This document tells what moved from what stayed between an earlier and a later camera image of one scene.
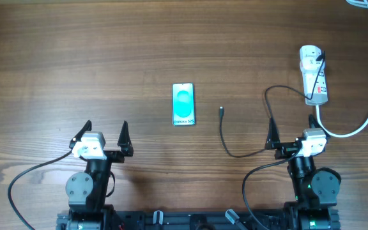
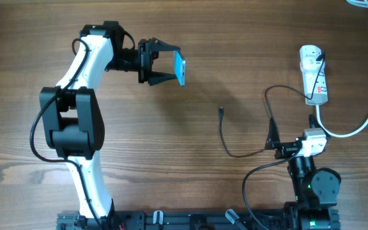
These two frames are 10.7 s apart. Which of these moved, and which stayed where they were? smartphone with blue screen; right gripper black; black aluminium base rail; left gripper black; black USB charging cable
Moved: smartphone with blue screen; left gripper black
Stayed: black USB charging cable; black aluminium base rail; right gripper black
